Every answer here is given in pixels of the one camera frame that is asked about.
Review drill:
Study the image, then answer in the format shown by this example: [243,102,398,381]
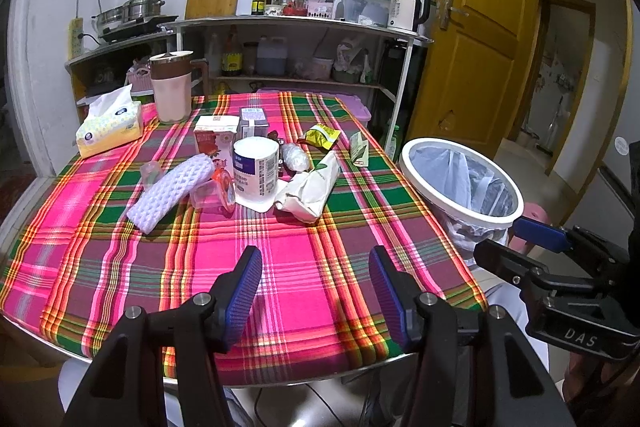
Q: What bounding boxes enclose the yellow snack packet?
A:
[299,124,341,150]

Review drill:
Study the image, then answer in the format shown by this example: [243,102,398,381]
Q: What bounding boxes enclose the white trash bin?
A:
[399,138,524,267]

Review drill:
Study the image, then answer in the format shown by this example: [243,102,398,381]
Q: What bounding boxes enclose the clear plastic wrap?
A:
[280,143,310,172]

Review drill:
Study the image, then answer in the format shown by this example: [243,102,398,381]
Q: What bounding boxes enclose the yellow wooden door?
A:
[407,0,538,157]

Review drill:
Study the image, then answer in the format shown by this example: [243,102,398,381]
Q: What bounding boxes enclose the pink lid storage box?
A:
[254,87,372,127]

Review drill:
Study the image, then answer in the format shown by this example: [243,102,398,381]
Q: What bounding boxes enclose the plaid tablecloth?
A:
[1,92,486,386]

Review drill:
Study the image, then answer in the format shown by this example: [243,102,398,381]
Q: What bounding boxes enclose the tissue pack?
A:
[75,84,143,158]

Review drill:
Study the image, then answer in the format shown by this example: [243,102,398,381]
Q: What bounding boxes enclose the metal shelf counter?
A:
[64,13,434,148]

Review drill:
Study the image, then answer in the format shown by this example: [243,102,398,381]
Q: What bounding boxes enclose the clear plastic cup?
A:
[190,168,236,217]

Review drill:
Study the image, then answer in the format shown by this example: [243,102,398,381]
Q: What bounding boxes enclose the green bottle on floor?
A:
[386,124,401,161]

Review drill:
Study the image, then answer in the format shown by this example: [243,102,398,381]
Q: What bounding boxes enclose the red white carton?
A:
[194,115,240,157]

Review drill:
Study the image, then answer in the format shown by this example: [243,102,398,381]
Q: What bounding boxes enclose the white paper cup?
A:
[232,136,280,206]

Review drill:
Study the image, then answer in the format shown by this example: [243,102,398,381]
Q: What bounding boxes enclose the steel pot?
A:
[122,0,165,22]

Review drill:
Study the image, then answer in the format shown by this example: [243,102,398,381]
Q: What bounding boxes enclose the white electric kettle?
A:
[387,0,431,32]

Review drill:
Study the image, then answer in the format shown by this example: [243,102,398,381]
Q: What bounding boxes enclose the white foam net sleeve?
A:
[126,154,214,234]

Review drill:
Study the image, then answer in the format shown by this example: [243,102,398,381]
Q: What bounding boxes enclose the white paper bag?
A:
[274,150,341,225]

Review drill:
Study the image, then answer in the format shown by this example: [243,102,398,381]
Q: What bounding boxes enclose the pink brown pitcher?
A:
[149,51,192,122]

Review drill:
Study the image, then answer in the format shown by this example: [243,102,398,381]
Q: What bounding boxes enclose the green paper wrapper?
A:
[349,131,370,168]

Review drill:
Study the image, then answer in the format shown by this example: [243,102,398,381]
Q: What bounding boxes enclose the pink plastic stool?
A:
[508,202,551,255]

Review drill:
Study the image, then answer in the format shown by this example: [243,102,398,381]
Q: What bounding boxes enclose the clear plastic container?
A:
[340,0,390,27]

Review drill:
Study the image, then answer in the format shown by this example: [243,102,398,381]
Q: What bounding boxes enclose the purple milk carton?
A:
[238,106,269,139]

